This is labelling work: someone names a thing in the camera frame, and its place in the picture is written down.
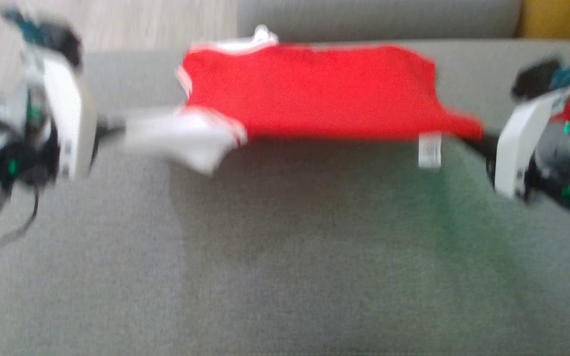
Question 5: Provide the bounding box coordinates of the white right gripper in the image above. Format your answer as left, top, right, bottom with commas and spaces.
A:
456, 82, 570, 204

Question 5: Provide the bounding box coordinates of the red white basketball jersey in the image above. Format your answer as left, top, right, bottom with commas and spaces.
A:
123, 25, 486, 175

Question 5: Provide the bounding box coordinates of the small grey sofa cushion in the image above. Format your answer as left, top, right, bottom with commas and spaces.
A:
236, 0, 523, 44

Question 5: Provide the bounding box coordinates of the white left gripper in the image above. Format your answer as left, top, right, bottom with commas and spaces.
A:
0, 45, 128, 187

